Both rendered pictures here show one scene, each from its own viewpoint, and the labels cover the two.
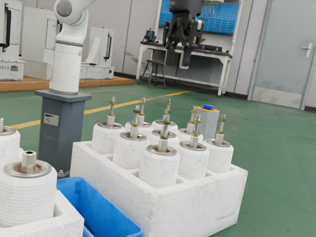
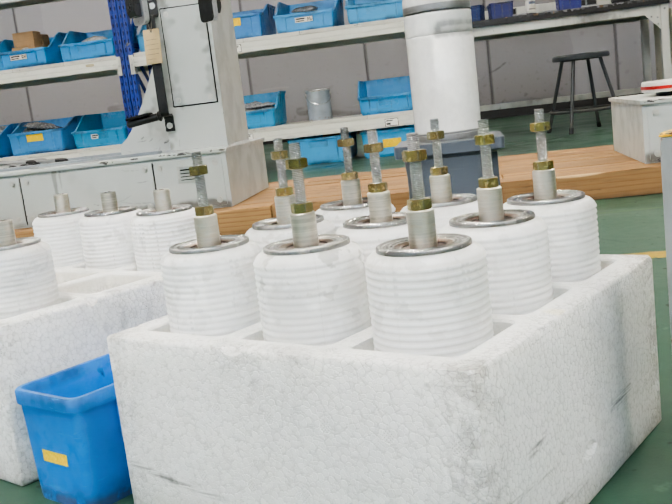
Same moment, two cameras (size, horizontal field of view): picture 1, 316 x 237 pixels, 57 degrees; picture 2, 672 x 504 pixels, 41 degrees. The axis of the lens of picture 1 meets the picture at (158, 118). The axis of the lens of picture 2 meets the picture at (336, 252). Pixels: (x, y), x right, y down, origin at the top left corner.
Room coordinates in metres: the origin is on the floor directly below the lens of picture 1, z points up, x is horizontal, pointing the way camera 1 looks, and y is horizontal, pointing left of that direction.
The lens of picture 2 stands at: (0.69, -0.87, 0.37)
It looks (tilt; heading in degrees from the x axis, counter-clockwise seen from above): 10 degrees down; 81
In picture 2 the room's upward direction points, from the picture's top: 7 degrees counter-clockwise
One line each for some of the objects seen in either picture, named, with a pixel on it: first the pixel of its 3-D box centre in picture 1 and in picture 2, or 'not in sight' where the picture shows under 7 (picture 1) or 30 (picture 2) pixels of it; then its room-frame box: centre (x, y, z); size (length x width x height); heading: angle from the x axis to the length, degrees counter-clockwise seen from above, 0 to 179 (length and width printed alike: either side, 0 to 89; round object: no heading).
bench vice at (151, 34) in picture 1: (150, 35); not in sight; (5.43, 0.37, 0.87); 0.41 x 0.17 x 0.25; 163
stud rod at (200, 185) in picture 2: (165, 130); (201, 191); (0.70, -0.02, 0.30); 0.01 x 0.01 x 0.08
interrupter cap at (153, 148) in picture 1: (161, 150); (209, 245); (0.70, -0.02, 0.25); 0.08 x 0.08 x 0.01
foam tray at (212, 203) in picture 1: (155, 183); (399, 380); (0.86, -0.03, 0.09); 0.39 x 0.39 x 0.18; 44
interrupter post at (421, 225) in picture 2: (218, 138); (422, 230); (0.86, -0.19, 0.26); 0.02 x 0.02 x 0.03
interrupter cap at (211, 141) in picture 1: (218, 143); (423, 246); (0.86, -0.19, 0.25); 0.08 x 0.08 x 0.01
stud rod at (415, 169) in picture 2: (221, 126); (417, 181); (0.86, -0.19, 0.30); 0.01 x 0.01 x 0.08
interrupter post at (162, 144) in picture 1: (162, 145); (207, 232); (0.70, -0.02, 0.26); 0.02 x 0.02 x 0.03
